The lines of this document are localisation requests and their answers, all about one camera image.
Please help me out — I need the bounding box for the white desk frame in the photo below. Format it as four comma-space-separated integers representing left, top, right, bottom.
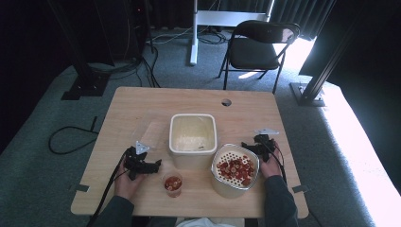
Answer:
189, 0, 275, 66

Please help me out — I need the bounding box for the person's white clothing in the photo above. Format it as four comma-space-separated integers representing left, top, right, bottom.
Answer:
174, 217, 245, 227

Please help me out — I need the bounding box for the pile of red ring pieces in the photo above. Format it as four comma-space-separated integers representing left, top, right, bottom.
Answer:
216, 154, 255, 187

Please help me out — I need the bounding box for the clear plastic cup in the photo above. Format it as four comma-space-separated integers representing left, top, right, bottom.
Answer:
162, 172, 183, 199

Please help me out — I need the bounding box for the white floor cable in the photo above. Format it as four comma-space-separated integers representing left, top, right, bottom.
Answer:
148, 26, 194, 45

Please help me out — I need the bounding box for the black folding chair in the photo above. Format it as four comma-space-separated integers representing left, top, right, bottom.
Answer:
217, 19, 302, 95

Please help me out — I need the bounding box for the dark curtain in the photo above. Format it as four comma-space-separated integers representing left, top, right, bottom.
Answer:
270, 0, 336, 41

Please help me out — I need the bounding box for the bundle of black floor cables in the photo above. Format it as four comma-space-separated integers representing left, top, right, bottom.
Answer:
88, 44, 162, 89

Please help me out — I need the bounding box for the grey tape strip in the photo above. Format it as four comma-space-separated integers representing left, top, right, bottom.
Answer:
291, 184, 310, 194
69, 183, 90, 193

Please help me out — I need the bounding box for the dark computer tower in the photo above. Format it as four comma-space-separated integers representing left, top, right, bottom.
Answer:
94, 0, 149, 61

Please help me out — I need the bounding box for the hand-held gripper cable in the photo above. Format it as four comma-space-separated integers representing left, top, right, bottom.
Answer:
261, 140, 288, 185
86, 148, 131, 227

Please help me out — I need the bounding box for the clear plastic bag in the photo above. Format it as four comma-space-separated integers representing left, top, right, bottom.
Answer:
133, 120, 166, 149

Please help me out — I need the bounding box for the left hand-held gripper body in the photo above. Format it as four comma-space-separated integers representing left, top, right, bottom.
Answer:
123, 140, 150, 182

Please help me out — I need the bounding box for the right hand-held gripper cable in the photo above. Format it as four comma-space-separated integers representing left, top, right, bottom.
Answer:
261, 140, 288, 185

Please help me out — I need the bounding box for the person's left hand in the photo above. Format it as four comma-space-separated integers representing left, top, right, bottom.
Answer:
113, 166, 147, 201

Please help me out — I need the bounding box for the left hand-held gripper cable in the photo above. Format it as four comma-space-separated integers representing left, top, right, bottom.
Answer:
86, 148, 131, 227

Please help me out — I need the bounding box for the black floor cable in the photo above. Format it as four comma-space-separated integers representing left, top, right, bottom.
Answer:
47, 115, 100, 155

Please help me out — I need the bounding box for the white strainer bowl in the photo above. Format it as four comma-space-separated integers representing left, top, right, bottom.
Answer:
210, 143, 261, 199

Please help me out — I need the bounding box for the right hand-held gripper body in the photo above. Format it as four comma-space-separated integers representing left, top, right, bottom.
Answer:
253, 128, 280, 164

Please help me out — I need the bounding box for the black metal stand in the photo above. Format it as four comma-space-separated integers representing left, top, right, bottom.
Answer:
46, 0, 111, 101
288, 0, 376, 108

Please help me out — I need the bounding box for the person's right hand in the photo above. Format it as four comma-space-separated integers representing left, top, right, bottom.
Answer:
259, 141, 283, 180

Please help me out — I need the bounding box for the white square container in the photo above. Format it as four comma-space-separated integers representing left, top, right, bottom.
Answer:
168, 113, 218, 169

